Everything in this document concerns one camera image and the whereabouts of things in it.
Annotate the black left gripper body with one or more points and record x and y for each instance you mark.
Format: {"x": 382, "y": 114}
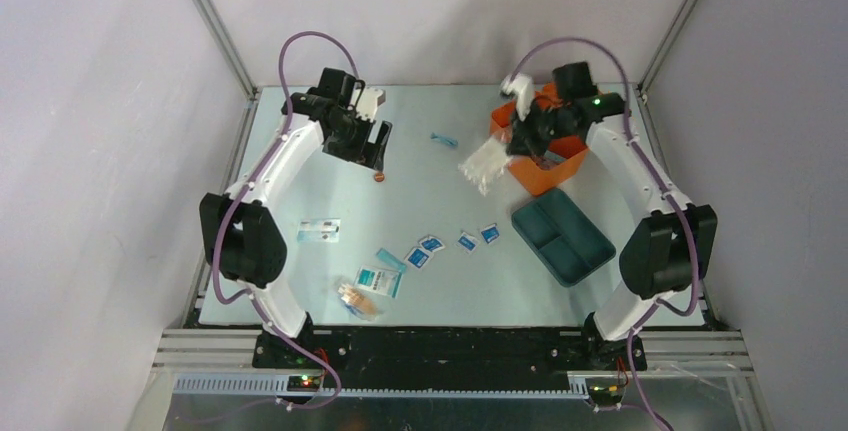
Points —
{"x": 352, "y": 140}

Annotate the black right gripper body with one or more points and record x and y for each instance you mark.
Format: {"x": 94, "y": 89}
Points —
{"x": 540, "y": 126}

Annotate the clear gauze pad packet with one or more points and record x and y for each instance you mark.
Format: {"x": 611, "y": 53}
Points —
{"x": 486, "y": 164}

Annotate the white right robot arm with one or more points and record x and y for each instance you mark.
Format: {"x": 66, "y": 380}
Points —
{"x": 665, "y": 259}

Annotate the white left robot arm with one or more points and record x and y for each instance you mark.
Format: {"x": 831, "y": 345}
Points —
{"x": 243, "y": 240}

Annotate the orange plastic medicine box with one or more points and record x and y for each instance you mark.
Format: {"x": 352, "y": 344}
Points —
{"x": 561, "y": 161}

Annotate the small teal tube packet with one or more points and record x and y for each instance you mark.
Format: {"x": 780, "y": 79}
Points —
{"x": 444, "y": 140}

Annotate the dark teal divider tray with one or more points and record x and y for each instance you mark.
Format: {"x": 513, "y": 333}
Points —
{"x": 562, "y": 237}

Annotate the blue white wipe sachet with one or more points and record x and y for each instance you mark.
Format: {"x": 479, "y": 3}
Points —
{"x": 467, "y": 242}
{"x": 490, "y": 233}
{"x": 431, "y": 244}
{"x": 418, "y": 257}

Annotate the teal strip packet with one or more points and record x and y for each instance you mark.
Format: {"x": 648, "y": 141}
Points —
{"x": 389, "y": 259}

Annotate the teal white label packet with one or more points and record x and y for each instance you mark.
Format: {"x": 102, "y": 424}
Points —
{"x": 378, "y": 281}

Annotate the cotton swabs bag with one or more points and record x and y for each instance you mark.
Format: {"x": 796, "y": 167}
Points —
{"x": 356, "y": 302}

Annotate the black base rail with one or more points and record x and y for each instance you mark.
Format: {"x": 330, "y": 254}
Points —
{"x": 451, "y": 359}

